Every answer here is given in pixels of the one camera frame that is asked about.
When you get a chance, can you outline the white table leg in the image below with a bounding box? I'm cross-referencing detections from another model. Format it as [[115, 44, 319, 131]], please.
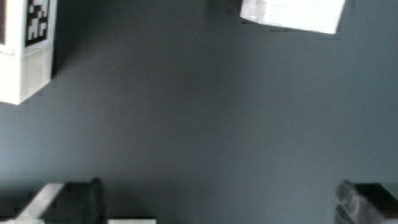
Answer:
[[0, 0, 57, 105], [240, 0, 344, 34]]

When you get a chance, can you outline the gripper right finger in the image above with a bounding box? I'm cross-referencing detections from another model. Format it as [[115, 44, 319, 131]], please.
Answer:
[[334, 180, 398, 224]]

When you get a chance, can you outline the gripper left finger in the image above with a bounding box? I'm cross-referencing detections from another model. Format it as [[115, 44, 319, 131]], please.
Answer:
[[9, 178, 106, 224]]

